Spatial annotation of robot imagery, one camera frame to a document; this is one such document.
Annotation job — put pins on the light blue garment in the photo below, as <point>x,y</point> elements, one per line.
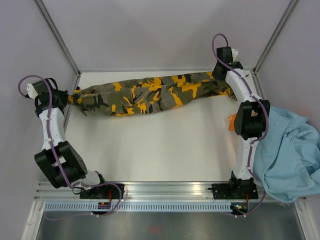
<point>287,161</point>

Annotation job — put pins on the aluminium frame post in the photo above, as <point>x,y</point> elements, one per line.
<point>276,33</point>
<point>56,35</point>

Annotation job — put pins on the camouflage trousers yellow green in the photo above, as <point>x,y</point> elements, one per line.
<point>148,95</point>

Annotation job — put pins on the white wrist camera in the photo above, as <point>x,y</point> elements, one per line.
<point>235,54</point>
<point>31,91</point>

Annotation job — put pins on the orange garment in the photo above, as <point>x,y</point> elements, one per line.
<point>231,118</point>

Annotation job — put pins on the left aluminium frame post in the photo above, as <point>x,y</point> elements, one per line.
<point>56,35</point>

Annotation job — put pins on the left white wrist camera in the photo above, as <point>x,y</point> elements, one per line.
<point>31,91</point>

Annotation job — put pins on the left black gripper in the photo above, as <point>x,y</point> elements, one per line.
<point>64,97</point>

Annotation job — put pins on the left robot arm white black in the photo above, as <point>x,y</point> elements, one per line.
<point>58,160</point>

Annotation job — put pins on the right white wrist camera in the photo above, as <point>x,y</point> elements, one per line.
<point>235,54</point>

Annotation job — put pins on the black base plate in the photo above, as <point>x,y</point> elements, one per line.
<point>222,191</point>
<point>105,192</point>

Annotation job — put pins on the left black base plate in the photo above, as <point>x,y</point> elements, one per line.
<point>105,192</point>

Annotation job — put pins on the right aluminium frame post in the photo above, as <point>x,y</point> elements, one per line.
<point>276,33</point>

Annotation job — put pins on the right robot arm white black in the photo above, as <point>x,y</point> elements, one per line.
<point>250,124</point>

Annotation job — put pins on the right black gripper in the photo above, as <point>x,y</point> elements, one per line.
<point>215,73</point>

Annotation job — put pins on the white slotted cable duct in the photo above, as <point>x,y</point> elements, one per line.
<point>139,206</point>

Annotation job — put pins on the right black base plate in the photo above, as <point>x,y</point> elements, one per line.
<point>222,191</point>

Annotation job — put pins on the aluminium mounting rail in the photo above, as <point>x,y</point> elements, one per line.
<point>138,192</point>

